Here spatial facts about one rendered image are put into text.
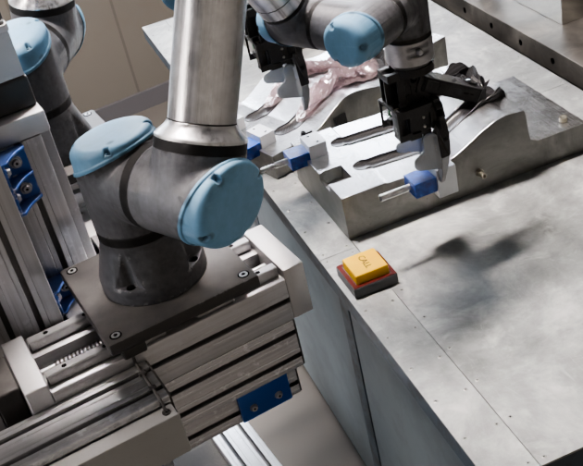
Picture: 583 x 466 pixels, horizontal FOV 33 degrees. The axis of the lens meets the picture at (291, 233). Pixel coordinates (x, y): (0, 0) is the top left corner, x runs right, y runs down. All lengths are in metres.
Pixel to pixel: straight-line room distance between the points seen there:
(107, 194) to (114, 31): 3.04
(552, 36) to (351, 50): 1.12
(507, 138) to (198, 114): 0.82
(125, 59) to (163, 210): 3.16
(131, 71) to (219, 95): 3.19
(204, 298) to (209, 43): 0.36
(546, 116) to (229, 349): 0.84
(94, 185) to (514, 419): 0.65
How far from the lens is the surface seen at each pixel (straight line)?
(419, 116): 1.59
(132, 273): 1.35
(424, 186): 1.67
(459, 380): 1.49
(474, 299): 1.63
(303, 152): 1.90
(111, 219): 1.31
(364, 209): 1.79
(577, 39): 2.47
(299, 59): 1.78
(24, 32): 1.76
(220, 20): 1.18
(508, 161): 1.90
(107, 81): 4.35
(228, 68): 1.19
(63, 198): 1.53
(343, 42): 1.43
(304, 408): 2.66
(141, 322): 1.34
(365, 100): 2.13
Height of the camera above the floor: 1.82
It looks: 33 degrees down
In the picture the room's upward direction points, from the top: 13 degrees counter-clockwise
